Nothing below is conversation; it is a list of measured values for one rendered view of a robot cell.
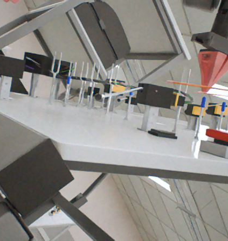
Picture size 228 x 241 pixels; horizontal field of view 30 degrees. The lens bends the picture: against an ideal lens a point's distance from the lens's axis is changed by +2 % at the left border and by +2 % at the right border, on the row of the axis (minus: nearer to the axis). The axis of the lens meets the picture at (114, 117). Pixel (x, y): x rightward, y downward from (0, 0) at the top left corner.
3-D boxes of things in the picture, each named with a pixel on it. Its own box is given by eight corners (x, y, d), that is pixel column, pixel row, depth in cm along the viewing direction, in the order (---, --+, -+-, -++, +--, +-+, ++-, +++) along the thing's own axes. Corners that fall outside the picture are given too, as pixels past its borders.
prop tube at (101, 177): (76, 200, 157) (132, 142, 165) (74, 198, 160) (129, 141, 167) (82, 206, 159) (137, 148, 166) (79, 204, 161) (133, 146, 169)
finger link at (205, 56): (185, 87, 84) (201, 42, 85) (213, 99, 87) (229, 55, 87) (204, 89, 78) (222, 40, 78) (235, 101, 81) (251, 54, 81)
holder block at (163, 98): (135, 102, 82) (138, 82, 82) (159, 107, 85) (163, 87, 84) (144, 104, 79) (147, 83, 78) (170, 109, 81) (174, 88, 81)
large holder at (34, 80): (52, 99, 157) (59, 61, 156) (36, 98, 140) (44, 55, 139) (35, 96, 158) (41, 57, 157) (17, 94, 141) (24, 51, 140)
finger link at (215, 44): (174, 83, 83) (191, 37, 84) (204, 95, 86) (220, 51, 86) (193, 84, 77) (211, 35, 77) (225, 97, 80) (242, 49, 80)
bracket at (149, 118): (137, 128, 84) (141, 104, 83) (147, 130, 84) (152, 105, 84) (147, 132, 79) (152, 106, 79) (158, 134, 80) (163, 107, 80)
